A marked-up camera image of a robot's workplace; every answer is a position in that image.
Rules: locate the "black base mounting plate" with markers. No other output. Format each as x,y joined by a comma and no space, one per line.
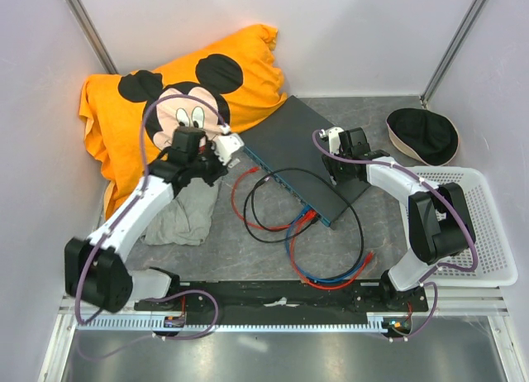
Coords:
289,301

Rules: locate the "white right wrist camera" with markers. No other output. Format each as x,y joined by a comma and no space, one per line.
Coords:
332,137

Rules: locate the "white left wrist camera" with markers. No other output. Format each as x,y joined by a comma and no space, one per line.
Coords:
226,144

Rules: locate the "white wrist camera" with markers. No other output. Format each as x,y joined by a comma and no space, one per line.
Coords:
332,137
226,144

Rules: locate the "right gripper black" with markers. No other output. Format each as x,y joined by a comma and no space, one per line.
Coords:
331,164

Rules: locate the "black cap with beige brim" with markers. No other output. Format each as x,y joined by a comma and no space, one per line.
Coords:
423,135

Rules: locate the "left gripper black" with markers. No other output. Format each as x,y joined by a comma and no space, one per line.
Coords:
220,169

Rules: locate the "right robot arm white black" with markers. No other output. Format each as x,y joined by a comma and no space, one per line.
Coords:
440,229

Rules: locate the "grey crumpled cloth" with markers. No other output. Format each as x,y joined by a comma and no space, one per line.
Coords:
187,220

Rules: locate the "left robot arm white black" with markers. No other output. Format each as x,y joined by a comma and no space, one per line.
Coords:
95,267

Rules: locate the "dark grey network switch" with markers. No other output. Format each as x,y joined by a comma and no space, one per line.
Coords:
283,142

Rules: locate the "orange Mickey Mouse pillow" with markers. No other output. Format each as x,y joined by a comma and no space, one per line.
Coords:
130,119

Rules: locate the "white slotted cable duct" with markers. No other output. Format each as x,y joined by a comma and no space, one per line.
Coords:
161,323

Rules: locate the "white perforated plastic basket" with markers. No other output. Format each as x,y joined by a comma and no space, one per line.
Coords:
496,266

